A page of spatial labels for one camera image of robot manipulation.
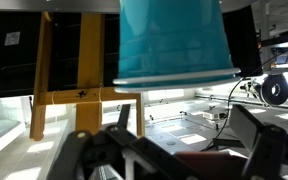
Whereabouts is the black monitor with white label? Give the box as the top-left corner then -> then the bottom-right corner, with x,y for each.
0,9 -> 122,100

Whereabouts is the black hanging cable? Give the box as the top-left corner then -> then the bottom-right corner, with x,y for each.
203,59 -> 272,153

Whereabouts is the wooden easel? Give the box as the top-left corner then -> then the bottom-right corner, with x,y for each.
29,11 -> 146,142

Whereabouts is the blue plastic cup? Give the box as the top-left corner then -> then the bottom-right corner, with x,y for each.
112,0 -> 242,94

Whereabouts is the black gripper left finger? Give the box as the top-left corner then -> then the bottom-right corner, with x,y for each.
47,104 -> 198,180

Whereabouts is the black round disc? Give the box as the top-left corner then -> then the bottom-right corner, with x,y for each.
261,73 -> 288,107

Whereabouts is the black monitor with vents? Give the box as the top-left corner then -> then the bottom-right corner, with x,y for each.
221,4 -> 264,78

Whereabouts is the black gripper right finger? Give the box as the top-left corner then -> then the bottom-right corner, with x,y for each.
228,104 -> 288,180

